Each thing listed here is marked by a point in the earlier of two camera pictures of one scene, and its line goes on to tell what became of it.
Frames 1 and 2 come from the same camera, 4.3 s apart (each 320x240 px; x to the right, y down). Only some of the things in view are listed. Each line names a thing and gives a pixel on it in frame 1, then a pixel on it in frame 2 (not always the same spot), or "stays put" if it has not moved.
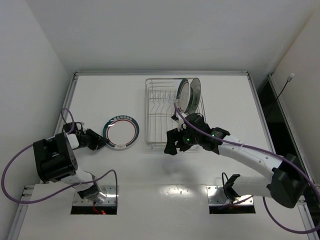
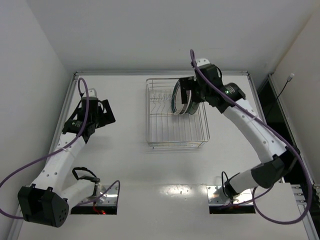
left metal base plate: [110, 192] stays put
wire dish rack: [160, 97] stays put
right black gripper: [176, 139] → [188, 88]
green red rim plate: [122, 131] → [178, 107]
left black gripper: [91, 138] → [106, 115]
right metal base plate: [217, 195] stays put
